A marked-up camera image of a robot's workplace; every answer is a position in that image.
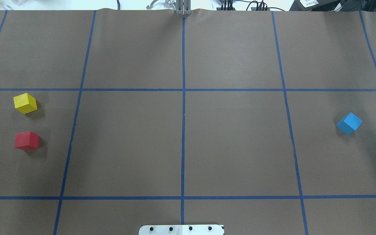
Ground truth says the blue cube block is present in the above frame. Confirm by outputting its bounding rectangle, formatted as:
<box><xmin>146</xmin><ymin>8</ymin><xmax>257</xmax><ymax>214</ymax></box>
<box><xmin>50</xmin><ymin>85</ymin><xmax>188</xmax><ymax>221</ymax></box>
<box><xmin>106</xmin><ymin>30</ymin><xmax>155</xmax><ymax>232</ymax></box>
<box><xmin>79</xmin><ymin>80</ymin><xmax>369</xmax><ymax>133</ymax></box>
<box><xmin>336</xmin><ymin>113</ymin><xmax>363</xmax><ymax>135</ymax></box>

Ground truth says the yellow cube block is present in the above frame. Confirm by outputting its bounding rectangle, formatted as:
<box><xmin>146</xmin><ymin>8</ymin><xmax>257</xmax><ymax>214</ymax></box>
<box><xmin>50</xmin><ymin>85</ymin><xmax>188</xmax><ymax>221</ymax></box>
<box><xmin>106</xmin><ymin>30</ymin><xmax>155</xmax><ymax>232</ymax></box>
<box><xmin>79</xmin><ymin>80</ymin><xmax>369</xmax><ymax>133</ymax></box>
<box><xmin>13</xmin><ymin>93</ymin><xmax>38</xmax><ymax>114</ymax></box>

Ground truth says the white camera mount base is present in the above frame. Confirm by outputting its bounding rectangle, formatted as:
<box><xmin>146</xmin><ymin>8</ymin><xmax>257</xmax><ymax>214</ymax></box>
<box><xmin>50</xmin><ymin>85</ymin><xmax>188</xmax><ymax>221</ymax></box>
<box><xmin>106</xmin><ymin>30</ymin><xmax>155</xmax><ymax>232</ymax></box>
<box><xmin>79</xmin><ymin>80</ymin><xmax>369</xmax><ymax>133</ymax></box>
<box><xmin>138</xmin><ymin>224</ymin><xmax>225</xmax><ymax>235</ymax></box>

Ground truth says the aluminium frame post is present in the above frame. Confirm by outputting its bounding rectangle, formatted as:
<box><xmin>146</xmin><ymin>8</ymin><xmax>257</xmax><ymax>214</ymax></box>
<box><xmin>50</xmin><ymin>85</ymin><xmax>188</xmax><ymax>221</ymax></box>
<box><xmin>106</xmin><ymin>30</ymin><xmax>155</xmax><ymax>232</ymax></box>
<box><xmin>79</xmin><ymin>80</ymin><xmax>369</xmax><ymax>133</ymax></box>
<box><xmin>175</xmin><ymin>0</ymin><xmax>192</xmax><ymax>16</ymax></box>

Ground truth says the red cube block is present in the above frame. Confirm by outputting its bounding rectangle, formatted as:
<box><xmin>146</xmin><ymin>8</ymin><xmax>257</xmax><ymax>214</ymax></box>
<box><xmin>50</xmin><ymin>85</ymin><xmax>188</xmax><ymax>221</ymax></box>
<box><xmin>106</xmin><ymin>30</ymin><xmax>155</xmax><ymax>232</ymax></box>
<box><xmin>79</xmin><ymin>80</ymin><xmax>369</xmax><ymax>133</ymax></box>
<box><xmin>14</xmin><ymin>132</ymin><xmax>40</xmax><ymax>151</ymax></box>

